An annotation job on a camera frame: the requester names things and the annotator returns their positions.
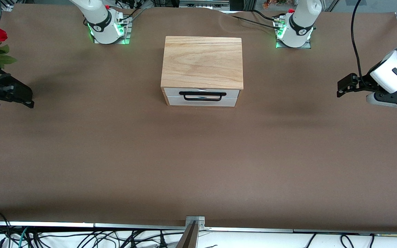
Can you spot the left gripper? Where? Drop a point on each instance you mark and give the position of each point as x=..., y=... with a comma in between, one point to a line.
x=364, y=81

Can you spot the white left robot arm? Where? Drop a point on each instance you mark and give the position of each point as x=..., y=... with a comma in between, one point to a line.
x=298, y=24

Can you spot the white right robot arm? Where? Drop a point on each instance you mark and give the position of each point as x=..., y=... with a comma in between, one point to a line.
x=98, y=20

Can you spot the wooden drawer cabinet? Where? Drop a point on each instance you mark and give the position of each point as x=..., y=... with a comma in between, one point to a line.
x=202, y=62

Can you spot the grey background device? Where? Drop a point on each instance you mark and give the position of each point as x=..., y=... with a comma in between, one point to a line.
x=202, y=5

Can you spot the brown table cover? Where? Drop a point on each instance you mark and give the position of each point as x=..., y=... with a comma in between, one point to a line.
x=198, y=172

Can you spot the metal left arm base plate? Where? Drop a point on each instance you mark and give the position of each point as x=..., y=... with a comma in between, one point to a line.
x=307, y=45

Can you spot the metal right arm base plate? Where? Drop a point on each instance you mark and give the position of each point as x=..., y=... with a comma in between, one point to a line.
x=124, y=41

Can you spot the aluminium table edge rail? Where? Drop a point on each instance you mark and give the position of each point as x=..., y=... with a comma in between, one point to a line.
x=133, y=226

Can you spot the grey metal bracket with post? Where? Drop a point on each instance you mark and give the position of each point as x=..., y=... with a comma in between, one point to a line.
x=195, y=220

